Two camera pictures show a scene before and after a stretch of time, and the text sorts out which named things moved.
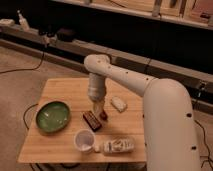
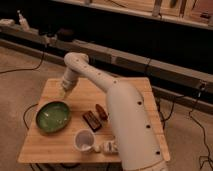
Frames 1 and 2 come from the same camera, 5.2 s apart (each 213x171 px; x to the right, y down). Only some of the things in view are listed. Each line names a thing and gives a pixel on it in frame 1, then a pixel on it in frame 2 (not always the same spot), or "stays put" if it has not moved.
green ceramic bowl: x=53 y=117 stays put
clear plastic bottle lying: x=119 y=144 stays put
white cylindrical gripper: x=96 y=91 -> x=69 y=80
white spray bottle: x=22 y=21 stays put
